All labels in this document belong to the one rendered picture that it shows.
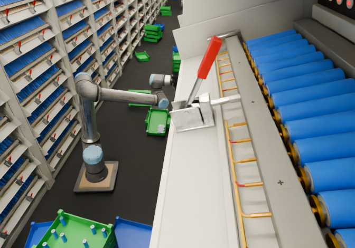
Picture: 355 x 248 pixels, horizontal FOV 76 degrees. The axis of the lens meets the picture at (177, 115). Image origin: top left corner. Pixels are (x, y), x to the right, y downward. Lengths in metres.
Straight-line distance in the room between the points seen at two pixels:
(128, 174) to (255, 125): 2.02
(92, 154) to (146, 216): 0.64
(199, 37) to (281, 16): 0.12
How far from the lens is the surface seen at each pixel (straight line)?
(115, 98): 1.64
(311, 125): 0.18
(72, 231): 1.40
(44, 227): 2.07
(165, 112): 2.62
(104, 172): 2.05
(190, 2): 0.37
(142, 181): 2.10
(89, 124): 1.90
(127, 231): 1.87
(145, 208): 1.95
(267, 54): 0.30
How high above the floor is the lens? 1.66
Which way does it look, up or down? 36 degrees down
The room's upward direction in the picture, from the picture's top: 2 degrees clockwise
